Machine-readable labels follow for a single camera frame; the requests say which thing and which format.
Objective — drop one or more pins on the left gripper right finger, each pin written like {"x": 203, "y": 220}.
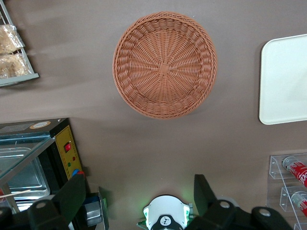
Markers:
{"x": 206, "y": 201}

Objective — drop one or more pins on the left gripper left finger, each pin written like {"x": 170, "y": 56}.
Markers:
{"x": 72, "y": 196}

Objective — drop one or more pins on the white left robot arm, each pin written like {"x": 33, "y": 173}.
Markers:
{"x": 165, "y": 210}

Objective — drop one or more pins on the brown round wicker basket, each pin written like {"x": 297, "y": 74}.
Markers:
{"x": 165, "y": 67}

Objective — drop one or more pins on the cream plastic tray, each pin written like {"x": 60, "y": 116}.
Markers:
{"x": 285, "y": 81}

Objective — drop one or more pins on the steel warmer pan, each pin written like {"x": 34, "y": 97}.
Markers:
{"x": 24, "y": 177}

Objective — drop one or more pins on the thin wooden skewer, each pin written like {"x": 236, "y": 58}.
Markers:
{"x": 16, "y": 193}

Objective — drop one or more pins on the black glass food warmer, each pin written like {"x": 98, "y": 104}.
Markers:
{"x": 60, "y": 134}

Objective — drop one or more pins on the clear acrylic bottle rack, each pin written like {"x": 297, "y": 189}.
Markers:
{"x": 275, "y": 167}

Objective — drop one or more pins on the red cola bottle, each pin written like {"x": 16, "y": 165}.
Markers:
{"x": 297, "y": 169}
{"x": 299, "y": 200}

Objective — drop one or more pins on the grey metal snack rack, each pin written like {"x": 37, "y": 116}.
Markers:
{"x": 19, "y": 79}

